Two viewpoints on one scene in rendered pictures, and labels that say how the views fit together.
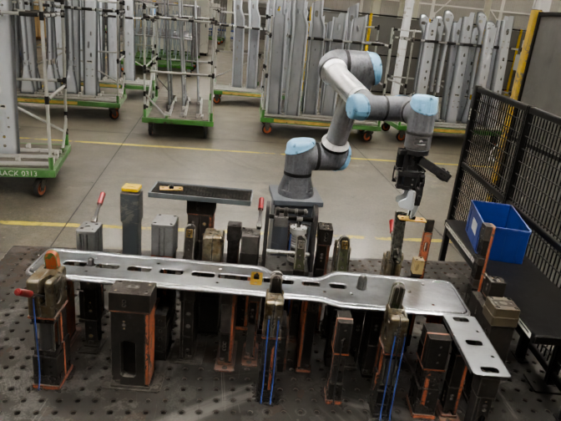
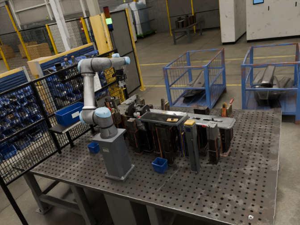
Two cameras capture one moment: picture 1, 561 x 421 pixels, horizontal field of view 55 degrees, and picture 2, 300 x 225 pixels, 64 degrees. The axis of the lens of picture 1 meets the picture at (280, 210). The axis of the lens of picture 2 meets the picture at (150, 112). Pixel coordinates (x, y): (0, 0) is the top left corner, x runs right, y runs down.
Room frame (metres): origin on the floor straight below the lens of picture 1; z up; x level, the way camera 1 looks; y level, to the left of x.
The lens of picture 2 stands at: (3.24, 1.37, 2.02)
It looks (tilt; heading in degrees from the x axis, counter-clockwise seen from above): 24 degrees down; 221
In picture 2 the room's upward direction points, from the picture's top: 12 degrees counter-clockwise
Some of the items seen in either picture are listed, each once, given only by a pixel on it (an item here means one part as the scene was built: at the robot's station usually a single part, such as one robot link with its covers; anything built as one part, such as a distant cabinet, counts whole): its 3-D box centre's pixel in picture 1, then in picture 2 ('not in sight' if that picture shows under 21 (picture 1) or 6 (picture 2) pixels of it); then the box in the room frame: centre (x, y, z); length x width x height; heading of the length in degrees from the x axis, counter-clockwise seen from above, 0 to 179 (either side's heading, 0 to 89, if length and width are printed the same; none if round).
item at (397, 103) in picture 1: (400, 109); not in sight; (1.63, -0.33, 1.57); 0.11 x 0.11 x 0.08; 17
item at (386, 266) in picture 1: (385, 299); (119, 126); (1.71, -0.41, 0.88); 0.07 x 0.06 x 0.35; 1
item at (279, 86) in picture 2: not in sight; (271, 80); (-0.93, 0.57, 0.47); 1.20 x 0.80 x 0.95; 9
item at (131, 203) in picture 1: (132, 246); (193, 148); (1.85, 0.55, 0.92); 0.08 x 0.08 x 0.44; 1
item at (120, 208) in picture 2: not in sight; (129, 202); (2.14, -0.06, 0.33); 0.31 x 0.31 x 0.66; 8
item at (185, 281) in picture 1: (250, 280); (163, 114); (1.52, 0.08, 1.00); 1.38 x 0.22 x 0.02; 91
